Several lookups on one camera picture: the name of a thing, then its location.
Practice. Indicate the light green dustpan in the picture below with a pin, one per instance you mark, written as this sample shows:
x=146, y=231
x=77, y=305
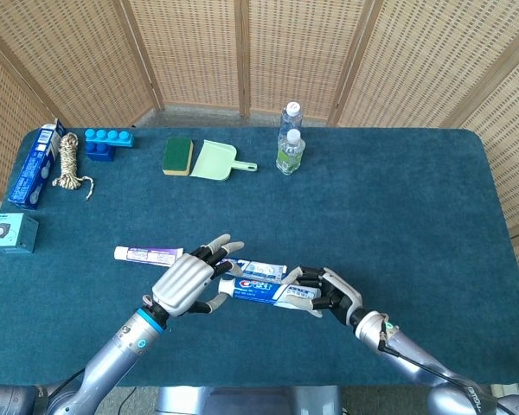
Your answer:
x=212, y=160

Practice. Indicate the blue building block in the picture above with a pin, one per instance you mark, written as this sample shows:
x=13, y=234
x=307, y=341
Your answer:
x=108, y=138

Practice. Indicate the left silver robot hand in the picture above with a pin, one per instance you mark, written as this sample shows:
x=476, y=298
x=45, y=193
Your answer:
x=181, y=285

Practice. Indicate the green label water bottle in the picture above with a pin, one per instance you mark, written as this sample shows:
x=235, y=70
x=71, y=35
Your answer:
x=290, y=160

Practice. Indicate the teal cube product box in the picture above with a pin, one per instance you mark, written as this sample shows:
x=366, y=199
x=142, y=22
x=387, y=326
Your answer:
x=8, y=231

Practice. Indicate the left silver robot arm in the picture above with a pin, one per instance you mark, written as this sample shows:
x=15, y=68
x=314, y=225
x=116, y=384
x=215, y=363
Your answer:
x=112, y=359

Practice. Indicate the long blue toothpaste box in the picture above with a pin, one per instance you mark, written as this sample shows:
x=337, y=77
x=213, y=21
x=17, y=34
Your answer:
x=32, y=173

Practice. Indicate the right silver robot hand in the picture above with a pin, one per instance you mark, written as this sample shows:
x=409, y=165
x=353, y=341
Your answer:
x=344, y=294

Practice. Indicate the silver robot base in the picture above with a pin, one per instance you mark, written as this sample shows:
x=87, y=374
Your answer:
x=242, y=402

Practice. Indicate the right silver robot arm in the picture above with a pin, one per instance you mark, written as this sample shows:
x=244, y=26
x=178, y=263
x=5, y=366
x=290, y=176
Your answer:
x=411, y=350

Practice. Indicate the teal table mat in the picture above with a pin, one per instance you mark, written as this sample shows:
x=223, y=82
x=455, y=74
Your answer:
x=328, y=207

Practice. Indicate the bamboo folding screen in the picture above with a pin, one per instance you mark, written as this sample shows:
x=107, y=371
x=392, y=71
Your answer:
x=190, y=52

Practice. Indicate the blue toothpaste tube red logo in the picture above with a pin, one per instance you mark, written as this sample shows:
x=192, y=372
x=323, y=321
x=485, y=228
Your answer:
x=255, y=289

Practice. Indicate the purple white toothpaste tube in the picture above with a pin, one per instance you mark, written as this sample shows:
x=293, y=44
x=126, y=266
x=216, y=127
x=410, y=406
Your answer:
x=147, y=255

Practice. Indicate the green yellow sponge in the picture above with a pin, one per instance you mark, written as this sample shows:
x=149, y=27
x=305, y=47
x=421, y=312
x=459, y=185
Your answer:
x=177, y=153

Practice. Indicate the tall clear water bottle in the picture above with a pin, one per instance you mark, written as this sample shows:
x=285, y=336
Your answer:
x=292, y=119

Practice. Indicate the blue white toothpaste tube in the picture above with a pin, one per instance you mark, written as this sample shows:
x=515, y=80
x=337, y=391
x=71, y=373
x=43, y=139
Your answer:
x=259, y=268

